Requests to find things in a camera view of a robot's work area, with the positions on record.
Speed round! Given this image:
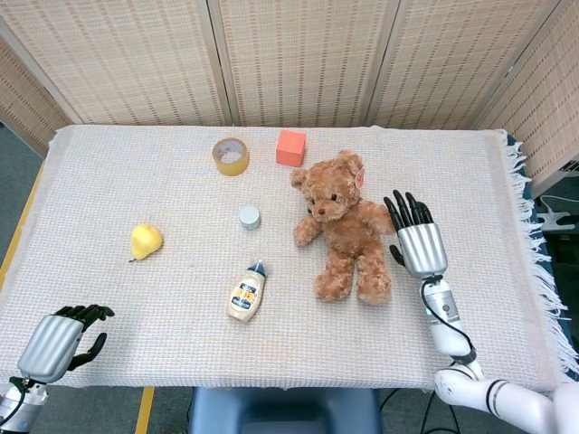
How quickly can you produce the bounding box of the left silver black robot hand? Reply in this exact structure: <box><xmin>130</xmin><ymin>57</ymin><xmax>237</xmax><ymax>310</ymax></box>
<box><xmin>16</xmin><ymin>304</ymin><xmax>115</xmax><ymax>386</ymax></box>

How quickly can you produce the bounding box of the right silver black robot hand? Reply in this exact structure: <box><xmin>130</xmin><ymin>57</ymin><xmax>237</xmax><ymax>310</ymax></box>
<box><xmin>383</xmin><ymin>189</ymin><xmax>450</xmax><ymax>278</ymax></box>

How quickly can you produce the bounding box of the brown teddy bear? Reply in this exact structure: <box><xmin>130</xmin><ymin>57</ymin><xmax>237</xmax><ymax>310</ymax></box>
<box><xmin>289</xmin><ymin>149</ymin><xmax>395</xmax><ymax>307</ymax></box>

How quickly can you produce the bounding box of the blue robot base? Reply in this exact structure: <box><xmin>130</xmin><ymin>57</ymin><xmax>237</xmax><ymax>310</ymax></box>
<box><xmin>187</xmin><ymin>386</ymin><xmax>381</xmax><ymax>434</ymax></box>

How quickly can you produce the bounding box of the yellow pear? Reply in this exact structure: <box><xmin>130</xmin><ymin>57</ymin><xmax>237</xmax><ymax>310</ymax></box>
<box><xmin>128</xmin><ymin>222</ymin><xmax>163</xmax><ymax>263</ymax></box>

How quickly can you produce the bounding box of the orange foam cube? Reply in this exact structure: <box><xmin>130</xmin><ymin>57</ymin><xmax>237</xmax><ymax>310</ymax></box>
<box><xmin>275</xmin><ymin>129</ymin><xmax>308</xmax><ymax>165</ymax></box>

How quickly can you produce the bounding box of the small grey round cap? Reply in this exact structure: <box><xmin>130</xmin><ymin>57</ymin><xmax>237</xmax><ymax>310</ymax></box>
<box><xmin>239</xmin><ymin>204</ymin><xmax>262</xmax><ymax>231</ymax></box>

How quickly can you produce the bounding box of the woven folding screen panel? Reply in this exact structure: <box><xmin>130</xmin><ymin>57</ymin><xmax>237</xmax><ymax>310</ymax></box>
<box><xmin>0</xmin><ymin>31</ymin><xmax>73</xmax><ymax>157</ymax></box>
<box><xmin>0</xmin><ymin>0</ymin><xmax>234</xmax><ymax>127</ymax></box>
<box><xmin>474</xmin><ymin>0</ymin><xmax>579</xmax><ymax>198</ymax></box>
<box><xmin>207</xmin><ymin>0</ymin><xmax>402</xmax><ymax>128</ymax></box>
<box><xmin>365</xmin><ymin>0</ymin><xmax>562</xmax><ymax>132</ymax></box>

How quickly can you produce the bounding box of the beige woven fringed tablecloth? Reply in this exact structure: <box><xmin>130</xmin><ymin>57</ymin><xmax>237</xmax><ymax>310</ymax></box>
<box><xmin>0</xmin><ymin>124</ymin><xmax>569</xmax><ymax>394</ymax></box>

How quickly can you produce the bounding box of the mayonnaise squeeze bottle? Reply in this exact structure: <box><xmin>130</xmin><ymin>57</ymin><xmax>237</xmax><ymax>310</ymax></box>
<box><xmin>225</xmin><ymin>259</ymin><xmax>268</xmax><ymax>324</ymax></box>

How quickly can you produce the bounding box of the yellow packing tape roll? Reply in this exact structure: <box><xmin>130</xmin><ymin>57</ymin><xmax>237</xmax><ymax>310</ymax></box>
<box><xmin>212</xmin><ymin>137</ymin><xmax>251</xmax><ymax>177</ymax></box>

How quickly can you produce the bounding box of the white cable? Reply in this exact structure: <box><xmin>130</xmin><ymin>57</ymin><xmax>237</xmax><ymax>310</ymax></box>
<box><xmin>533</xmin><ymin>194</ymin><xmax>579</xmax><ymax>231</ymax></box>

